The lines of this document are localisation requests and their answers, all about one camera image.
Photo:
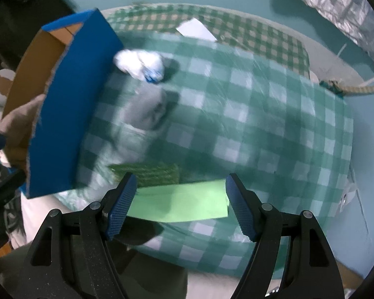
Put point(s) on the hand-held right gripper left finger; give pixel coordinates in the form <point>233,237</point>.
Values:
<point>122,205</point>

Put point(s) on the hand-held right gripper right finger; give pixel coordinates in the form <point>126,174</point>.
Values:
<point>241,207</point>

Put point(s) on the light green cloth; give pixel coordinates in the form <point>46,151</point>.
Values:
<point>180,202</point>

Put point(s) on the blue cardboard box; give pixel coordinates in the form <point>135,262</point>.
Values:
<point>71,115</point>

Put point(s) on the grey sock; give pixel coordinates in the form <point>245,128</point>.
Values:
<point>146,110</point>

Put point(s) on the white sock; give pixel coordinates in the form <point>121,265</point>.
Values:
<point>134,60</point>

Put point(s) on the white patterned cloth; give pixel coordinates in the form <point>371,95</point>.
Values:
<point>0,81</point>

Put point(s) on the green checked tablecloth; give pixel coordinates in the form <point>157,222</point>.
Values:
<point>252,115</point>

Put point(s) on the green beige checked cloth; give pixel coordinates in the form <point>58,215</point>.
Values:
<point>252,34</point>

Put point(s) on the white paper sheet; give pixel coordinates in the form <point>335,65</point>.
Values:
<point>194,29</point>

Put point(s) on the silver foil sheet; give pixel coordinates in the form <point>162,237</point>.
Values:
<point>336,3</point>

